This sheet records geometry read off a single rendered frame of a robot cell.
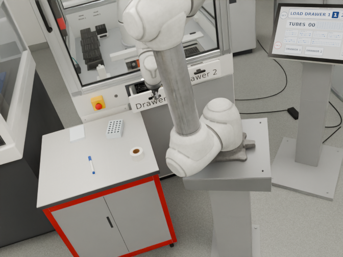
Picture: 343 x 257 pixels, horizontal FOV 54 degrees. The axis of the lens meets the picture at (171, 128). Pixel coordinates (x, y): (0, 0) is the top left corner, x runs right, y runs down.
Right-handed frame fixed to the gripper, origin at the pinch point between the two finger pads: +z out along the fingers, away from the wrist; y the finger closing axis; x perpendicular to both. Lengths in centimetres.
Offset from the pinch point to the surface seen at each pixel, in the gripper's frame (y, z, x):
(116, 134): -12.1, 8.6, 26.9
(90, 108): 12.1, 19.4, 39.1
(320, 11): 13, -20, -98
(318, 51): -7, -14, -91
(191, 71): 14.4, 12.8, -27.2
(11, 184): -17, 30, 97
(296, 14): 18, -15, -88
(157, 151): -17, 61, 6
